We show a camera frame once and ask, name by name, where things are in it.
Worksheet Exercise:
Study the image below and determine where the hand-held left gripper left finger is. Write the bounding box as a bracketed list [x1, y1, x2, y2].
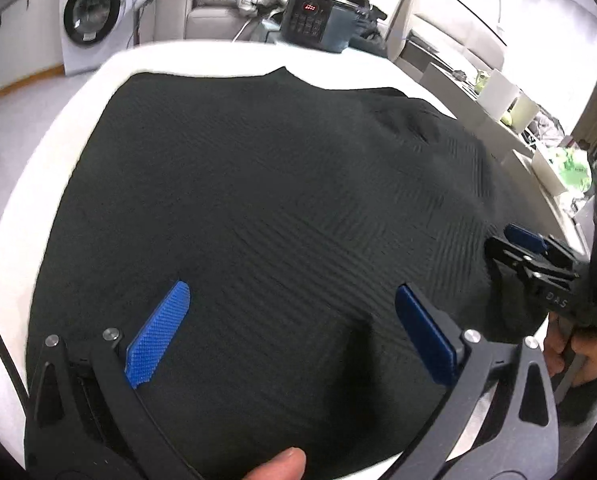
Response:
[24, 280, 204, 480]

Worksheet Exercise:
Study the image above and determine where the white box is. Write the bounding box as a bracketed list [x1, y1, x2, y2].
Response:
[478, 69, 521, 116]

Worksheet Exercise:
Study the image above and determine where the white washing machine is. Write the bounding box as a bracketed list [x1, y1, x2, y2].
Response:
[58, 0, 142, 77]

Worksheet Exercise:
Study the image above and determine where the beige sofa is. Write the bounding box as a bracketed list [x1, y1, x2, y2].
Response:
[138, 0, 504, 76]

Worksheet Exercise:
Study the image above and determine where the dark blue keypad appliance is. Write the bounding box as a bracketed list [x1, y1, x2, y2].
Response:
[281, 0, 359, 53]

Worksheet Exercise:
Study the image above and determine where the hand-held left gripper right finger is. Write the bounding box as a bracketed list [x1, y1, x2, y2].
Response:
[395, 282, 559, 480]

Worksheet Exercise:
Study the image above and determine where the black knit shirt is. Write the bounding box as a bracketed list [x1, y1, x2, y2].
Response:
[26, 66, 554, 480]

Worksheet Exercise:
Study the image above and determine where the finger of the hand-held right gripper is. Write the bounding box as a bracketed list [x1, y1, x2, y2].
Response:
[484, 237, 539, 281]
[503, 223, 579, 272]

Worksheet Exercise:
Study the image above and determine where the person's right hand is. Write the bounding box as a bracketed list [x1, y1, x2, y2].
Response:
[543, 312, 597, 388]

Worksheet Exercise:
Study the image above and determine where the white grey garment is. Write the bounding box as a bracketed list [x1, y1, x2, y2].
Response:
[236, 0, 289, 13]

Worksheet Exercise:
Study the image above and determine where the white cabinet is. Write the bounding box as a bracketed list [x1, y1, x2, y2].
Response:
[0, 0, 66, 98]

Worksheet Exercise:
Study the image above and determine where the person's left hand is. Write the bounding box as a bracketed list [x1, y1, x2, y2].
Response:
[241, 447, 307, 480]

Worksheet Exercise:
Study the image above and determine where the white checked blanket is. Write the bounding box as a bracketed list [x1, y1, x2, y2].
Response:
[0, 40, 589, 480]

